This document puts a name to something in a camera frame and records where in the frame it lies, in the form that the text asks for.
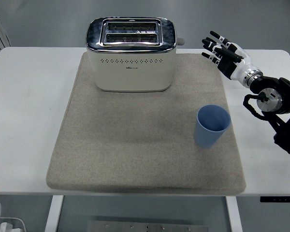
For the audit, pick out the white power strip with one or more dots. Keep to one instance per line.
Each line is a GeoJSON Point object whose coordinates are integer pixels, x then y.
{"type": "Point", "coordinates": [4, 226]}

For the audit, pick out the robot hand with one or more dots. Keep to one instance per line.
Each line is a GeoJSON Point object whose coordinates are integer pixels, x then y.
{"type": "Point", "coordinates": [241, 65]}

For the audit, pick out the beige fabric mat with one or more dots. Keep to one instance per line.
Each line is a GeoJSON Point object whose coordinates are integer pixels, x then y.
{"type": "Point", "coordinates": [135, 145]}

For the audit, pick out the cream and chrome toaster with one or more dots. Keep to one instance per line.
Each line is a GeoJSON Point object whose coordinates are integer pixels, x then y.
{"type": "Point", "coordinates": [133, 77]}

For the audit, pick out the blue plastic cup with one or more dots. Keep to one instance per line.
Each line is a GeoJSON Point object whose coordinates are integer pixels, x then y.
{"type": "Point", "coordinates": [205, 137]}

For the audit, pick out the white table leg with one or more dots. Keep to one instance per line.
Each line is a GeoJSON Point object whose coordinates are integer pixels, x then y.
{"type": "Point", "coordinates": [53, 212]}
{"type": "Point", "coordinates": [234, 212]}

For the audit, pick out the grey metal plate with screws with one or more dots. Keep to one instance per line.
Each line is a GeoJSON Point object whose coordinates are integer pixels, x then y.
{"type": "Point", "coordinates": [147, 227]}

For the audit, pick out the black table control panel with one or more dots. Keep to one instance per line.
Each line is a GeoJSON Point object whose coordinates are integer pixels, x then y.
{"type": "Point", "coordinates": [280, 199]}

